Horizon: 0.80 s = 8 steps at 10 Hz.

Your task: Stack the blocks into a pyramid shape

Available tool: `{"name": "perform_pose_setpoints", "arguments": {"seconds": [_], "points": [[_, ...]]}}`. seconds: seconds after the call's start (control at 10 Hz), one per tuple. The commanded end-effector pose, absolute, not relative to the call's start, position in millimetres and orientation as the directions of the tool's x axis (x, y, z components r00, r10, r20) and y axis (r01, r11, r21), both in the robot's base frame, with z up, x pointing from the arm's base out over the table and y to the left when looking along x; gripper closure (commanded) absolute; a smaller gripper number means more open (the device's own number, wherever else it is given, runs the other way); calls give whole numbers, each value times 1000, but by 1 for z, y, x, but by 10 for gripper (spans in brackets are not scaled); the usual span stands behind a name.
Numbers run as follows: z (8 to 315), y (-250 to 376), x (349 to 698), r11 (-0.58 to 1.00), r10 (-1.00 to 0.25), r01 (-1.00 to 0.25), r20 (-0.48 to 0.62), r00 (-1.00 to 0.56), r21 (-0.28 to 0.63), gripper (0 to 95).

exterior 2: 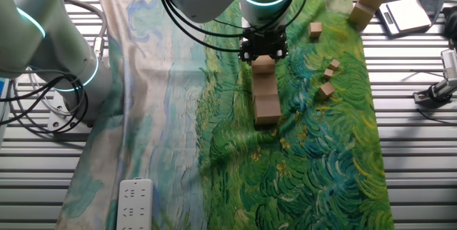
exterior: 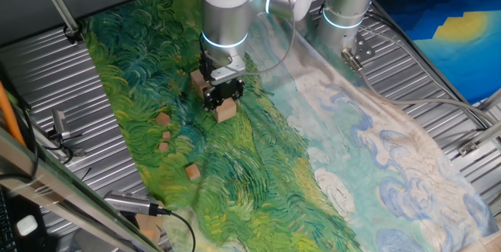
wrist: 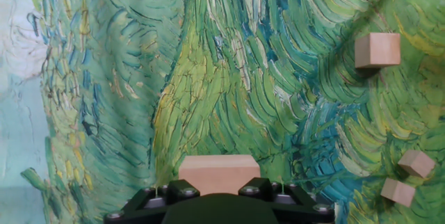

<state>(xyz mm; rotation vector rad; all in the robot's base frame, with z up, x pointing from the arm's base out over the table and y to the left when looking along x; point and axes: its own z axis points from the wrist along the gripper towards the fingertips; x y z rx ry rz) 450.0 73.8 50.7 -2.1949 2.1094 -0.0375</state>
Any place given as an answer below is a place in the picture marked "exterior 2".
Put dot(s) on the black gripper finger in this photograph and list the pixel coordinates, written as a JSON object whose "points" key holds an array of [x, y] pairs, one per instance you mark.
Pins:
{"points": [[282, 52], [247, 55]]}

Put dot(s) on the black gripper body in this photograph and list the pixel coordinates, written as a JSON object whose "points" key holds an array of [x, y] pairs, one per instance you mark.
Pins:
{"points": [[264, 40]]}

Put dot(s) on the medium wooden cube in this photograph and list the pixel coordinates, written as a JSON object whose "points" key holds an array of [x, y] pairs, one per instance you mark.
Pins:
{"points": [[315, 30]]}

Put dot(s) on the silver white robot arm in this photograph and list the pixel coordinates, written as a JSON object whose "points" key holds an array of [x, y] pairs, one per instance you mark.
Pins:
{"points": [[53, 44]]}

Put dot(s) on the tiny wooden cube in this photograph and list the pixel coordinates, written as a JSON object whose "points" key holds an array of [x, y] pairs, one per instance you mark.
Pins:
{"points": [[334, 64], [328, 74]]}

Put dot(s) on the small wooden cube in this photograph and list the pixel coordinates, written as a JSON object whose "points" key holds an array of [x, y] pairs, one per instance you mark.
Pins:
{"points": [[326, 90]]}

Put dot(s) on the green blue painted cloth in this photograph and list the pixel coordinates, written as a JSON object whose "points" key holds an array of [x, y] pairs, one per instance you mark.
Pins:
{"points": [[285, 169]]}

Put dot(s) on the silver digital scale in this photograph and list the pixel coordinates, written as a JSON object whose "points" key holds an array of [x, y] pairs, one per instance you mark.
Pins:
{"points": [[407, 14]]}

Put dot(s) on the dark round object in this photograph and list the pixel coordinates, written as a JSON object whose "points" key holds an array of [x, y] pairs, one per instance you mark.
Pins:
{"points": [[451, 23]]}

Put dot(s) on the white power strip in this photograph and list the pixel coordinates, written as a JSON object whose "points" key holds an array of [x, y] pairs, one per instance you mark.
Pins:
{"points": [[135, 205]]}

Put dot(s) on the grey black camera mount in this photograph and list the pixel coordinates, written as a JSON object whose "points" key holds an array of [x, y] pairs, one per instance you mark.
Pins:
{"points": [[437, 90]]}

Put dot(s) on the silver ribbed camera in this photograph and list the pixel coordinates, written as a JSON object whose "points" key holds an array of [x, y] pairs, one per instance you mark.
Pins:
{"points": [[450, 64]]}

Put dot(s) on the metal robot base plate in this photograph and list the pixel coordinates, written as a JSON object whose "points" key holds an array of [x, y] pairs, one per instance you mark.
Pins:
{"points": [[59, 117]]}

